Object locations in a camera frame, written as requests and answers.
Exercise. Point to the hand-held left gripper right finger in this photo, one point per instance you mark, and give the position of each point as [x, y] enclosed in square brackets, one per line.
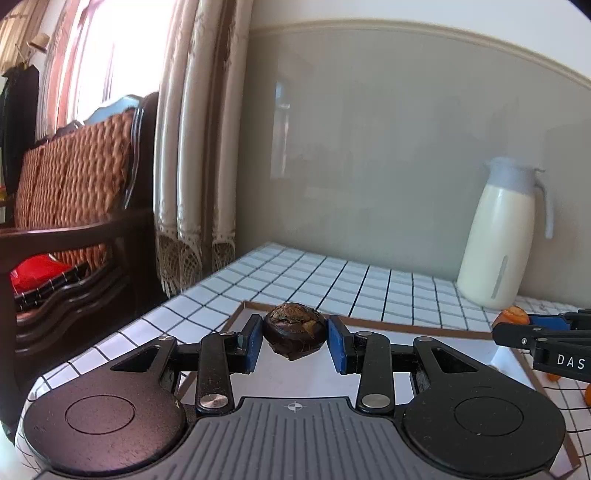
[336, 344]

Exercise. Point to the white tray with brown rim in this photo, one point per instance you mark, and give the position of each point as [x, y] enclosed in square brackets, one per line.
[300, 378]

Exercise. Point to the white checkered tablecloth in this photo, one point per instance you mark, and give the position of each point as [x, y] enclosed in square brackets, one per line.
[323, 286]

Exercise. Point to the cream thermos jug grey lid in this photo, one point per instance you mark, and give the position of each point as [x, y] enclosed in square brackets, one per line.
[496, 240]

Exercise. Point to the small orange mandarin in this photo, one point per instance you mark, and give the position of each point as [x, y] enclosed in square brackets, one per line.
[510, 316]
[588, 396]
[553, 376]

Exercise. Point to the beige lace curtain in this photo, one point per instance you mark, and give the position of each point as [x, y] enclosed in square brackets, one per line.
[198, 161]

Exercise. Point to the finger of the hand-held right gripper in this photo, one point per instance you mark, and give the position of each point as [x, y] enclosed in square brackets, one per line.
[531, 339]
[561, 321]

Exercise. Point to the window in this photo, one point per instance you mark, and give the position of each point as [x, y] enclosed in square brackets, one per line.
[111, 55]

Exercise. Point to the dark hanging clothing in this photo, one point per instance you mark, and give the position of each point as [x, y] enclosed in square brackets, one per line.
[18, 120]

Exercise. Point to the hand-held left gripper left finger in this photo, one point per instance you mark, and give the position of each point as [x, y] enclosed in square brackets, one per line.
[251, 344]

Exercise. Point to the dark wooden sofa woven cushion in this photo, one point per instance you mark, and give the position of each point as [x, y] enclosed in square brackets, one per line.
[78, 184]

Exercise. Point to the dark brown mangosteen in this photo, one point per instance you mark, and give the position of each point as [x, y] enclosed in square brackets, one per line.
[292, 330]

